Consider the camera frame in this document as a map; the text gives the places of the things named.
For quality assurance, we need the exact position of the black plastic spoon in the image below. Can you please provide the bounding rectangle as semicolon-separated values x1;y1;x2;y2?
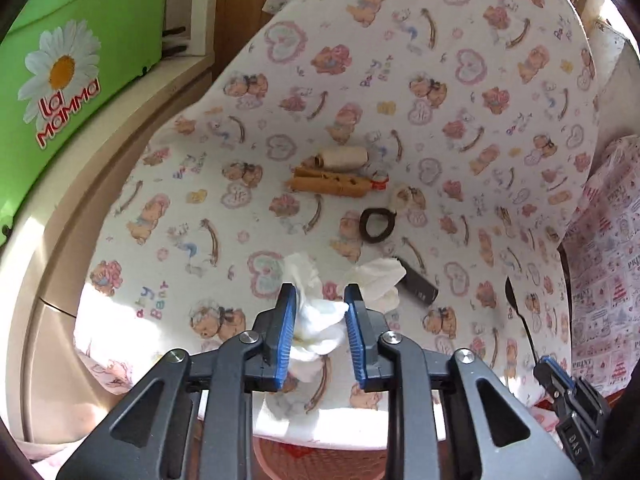
504;278;539;364

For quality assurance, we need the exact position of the white tissue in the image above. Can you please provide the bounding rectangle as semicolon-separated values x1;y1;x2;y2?
254;252;406;450

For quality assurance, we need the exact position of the cream thread spool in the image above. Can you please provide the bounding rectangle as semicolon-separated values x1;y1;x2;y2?
314;146;369;171

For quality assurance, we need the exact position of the green plastic storage box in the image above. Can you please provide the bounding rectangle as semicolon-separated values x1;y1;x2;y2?
1;0;165;238

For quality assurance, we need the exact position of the black hair tie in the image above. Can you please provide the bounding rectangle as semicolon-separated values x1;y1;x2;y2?
358;207;398;245

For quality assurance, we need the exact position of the pink plastic waste basket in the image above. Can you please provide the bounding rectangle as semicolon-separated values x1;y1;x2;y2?
253;438;387;480

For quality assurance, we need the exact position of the red orange small clip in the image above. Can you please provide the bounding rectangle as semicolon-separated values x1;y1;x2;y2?
370;172;390;191

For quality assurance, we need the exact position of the bear-print chair cover cloth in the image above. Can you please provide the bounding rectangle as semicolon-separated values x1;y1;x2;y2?
74;0;601;451

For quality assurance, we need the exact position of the wooden clothespin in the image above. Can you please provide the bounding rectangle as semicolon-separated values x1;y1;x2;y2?
286;166;373;198

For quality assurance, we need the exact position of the black rectangular small box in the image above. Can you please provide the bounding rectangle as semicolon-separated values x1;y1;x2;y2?
396;257;438;307

